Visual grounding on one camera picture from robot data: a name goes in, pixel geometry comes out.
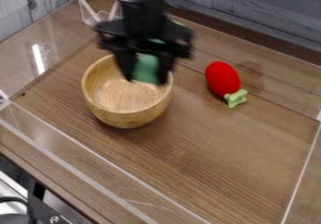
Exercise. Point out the brown wooden bowl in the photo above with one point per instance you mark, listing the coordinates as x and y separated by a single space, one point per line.
121 104

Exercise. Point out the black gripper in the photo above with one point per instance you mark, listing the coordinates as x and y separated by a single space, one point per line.
144 30

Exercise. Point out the clear acrylic corner bracket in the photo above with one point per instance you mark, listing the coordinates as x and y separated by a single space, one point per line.
92 17

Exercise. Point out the red toy strawberry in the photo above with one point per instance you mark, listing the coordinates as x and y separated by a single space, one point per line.
224 83

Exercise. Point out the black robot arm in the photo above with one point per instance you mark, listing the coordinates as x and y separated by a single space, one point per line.
144 31

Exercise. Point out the green rectangular block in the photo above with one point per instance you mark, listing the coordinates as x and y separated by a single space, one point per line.
144 68

